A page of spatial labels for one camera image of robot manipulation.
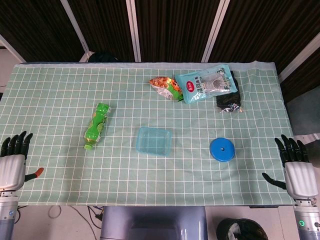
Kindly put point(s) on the green drink bottle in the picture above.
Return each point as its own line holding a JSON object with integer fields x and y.
{"x": 96, "y": 125}

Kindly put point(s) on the light blue sock package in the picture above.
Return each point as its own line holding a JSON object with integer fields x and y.
{"x": 200, "y": 86}

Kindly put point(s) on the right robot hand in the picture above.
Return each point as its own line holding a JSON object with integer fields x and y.
{"x": 298, "y": 175}

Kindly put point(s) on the black object behind table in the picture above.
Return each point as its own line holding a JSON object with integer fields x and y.
{"x": 103, "y": 57}

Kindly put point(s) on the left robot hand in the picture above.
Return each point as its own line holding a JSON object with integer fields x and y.
{"x": 11, "y": 170}

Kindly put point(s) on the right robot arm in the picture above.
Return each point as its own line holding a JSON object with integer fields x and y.
{"x": 306, "y": 220}

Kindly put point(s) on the clear bag black contents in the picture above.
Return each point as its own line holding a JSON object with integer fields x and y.
{"x": 228, "y": 100}

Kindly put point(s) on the blue round disc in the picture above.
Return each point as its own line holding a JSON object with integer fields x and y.
{"x": 226, "y": 153}

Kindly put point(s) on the green checked tablecloth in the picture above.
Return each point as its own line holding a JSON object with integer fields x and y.
{"x": 125, "y": 175}

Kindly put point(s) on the clear blue plastic container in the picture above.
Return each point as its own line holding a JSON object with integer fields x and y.
{"x": 168, "y": 151}

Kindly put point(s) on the white partition post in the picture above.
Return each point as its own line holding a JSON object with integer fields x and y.
{"x": 12, "y": 47}
{"x": 215, "y": 30}
{"x": 297, "y": 60}
{"x": 133, "y": 30}
{"x": 75, "y": 25}

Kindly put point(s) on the black trash bin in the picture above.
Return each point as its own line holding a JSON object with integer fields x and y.
{"x": 237, "y": 230}

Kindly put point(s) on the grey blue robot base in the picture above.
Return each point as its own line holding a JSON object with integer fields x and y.
{"x": 150, "y": 220}

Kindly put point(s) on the orange green snack bag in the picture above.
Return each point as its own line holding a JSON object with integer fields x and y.
{"x": 165, "y": 87}

